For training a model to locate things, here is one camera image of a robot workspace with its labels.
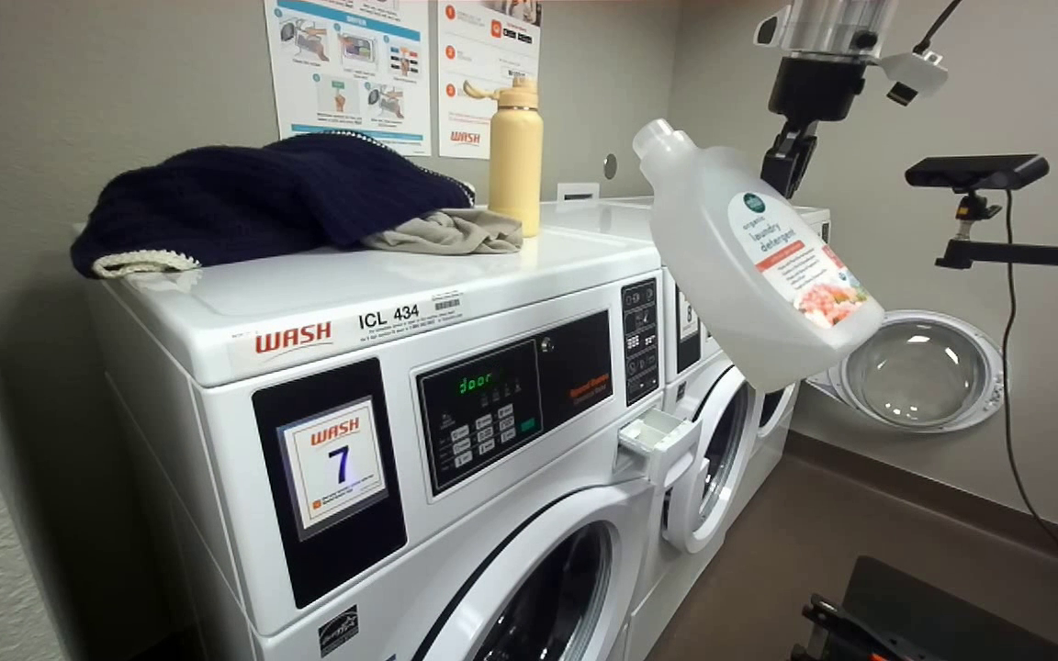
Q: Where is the white washing machine labelled 8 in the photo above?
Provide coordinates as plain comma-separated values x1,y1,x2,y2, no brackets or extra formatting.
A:
539,194,833,661

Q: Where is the navy blue cloth bag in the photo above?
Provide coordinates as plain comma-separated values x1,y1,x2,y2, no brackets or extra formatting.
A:
65,129,478,288

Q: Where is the red and white poster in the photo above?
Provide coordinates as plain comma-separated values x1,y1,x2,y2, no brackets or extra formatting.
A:
432,0,549,161

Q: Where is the blue instruction poster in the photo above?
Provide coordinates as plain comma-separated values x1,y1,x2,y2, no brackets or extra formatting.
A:
260,0,432,160

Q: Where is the beige cloth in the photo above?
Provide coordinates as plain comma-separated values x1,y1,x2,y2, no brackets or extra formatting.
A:
365,201,527,259

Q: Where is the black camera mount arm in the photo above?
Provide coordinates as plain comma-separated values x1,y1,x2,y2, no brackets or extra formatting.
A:
932,189,1058,294

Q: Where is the white detergent drawer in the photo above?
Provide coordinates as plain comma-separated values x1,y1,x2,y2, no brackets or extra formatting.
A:
615,407,704,479

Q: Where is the black stereo camera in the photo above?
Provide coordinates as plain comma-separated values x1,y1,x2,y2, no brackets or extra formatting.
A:
905,151,1054,194

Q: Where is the translucent detergent bottle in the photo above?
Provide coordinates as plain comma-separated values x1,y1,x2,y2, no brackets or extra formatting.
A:
629,113,890,397

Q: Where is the grey cart platform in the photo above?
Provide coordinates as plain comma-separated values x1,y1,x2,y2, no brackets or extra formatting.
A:
789,554,1058,661

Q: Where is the number 8 label card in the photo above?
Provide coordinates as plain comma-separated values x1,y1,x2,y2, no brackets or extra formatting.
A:
676,292,704,355

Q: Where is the white-rimmed glass washer door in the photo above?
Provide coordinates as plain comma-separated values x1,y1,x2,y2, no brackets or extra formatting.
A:
808,310,1005,441
413,481,661,661

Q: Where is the white washing machine labelled 7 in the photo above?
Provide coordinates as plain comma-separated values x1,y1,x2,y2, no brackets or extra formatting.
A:
80,206,680,661

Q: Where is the white wall outlet box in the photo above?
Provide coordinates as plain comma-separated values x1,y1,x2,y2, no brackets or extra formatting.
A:
552,182,606,206

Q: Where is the thin black camera cable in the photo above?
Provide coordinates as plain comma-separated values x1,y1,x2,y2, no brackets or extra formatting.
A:
994,189,1058,581

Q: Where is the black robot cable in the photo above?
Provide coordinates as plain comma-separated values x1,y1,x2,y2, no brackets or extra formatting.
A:
912,0,965,58

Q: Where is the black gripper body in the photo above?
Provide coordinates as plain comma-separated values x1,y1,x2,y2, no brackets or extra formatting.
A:
769,54,869,129

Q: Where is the number 7 label card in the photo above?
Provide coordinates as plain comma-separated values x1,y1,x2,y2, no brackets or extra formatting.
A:
275,397,391,532

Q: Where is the yellow water bottle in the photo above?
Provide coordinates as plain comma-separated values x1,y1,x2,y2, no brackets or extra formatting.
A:
484,69,549,238

